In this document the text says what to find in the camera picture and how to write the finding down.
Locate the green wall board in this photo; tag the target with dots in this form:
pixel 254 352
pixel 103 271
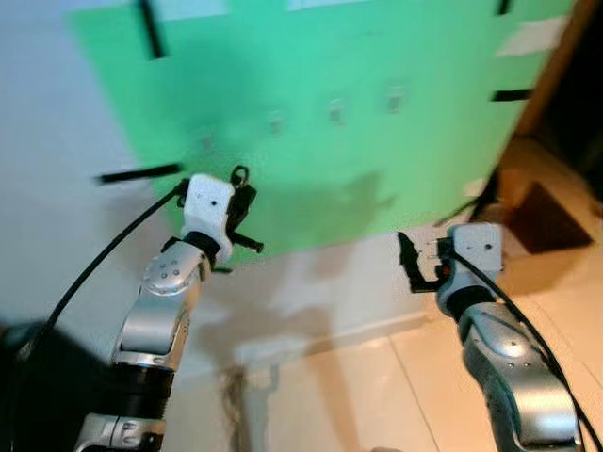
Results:
pixel 377 56

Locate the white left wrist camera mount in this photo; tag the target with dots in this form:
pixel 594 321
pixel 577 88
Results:
pixel 205 212

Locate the clear adhesive wall hook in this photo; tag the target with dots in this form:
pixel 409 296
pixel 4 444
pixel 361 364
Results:
pixel 275 122
pixel 205 141
pixel 336 110
pixel 396 99

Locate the black tape strip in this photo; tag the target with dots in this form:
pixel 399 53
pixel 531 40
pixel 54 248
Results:
pixel 513 95
pixel 151 28
pixel 141 173

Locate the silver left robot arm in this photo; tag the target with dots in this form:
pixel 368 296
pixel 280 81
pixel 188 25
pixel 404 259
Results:
pixel 155 320

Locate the white tape strip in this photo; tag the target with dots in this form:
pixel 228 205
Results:
pixel 532 36

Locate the brown wooden door frame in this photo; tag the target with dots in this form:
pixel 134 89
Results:
pixel 561 66

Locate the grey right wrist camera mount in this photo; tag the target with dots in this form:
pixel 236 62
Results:
pixel 476 247

